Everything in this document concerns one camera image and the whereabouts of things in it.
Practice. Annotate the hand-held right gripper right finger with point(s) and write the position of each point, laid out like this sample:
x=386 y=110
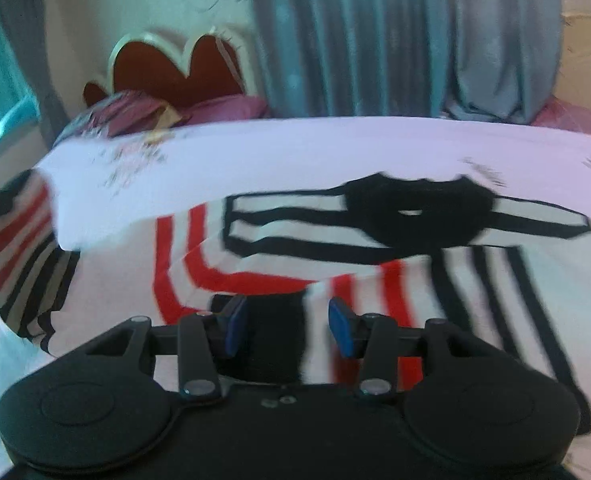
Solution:
x=342 y=332

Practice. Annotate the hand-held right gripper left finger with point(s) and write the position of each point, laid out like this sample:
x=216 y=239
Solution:
x=236 y=327

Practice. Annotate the striped knit sweater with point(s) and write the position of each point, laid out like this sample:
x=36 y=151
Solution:
x=415 y=220

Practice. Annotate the grey curtain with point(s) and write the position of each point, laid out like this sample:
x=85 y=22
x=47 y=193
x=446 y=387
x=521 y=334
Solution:
x=30 y=35

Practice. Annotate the floral white bed sheet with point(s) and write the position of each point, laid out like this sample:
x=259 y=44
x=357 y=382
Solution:
x=300 y=160

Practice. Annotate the red headboard with white trim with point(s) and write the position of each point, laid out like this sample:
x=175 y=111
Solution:
x=165 y=70

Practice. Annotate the magenta pillow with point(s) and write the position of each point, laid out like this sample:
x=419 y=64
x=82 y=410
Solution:
x=225 y=107

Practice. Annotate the teal curtain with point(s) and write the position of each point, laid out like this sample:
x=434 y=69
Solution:
x=375 y=35

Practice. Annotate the pink blanket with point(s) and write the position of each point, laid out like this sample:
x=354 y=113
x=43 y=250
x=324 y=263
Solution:
x=575 y=117

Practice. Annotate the cream round headboard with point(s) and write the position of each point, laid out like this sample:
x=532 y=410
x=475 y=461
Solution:
x=590 y=50

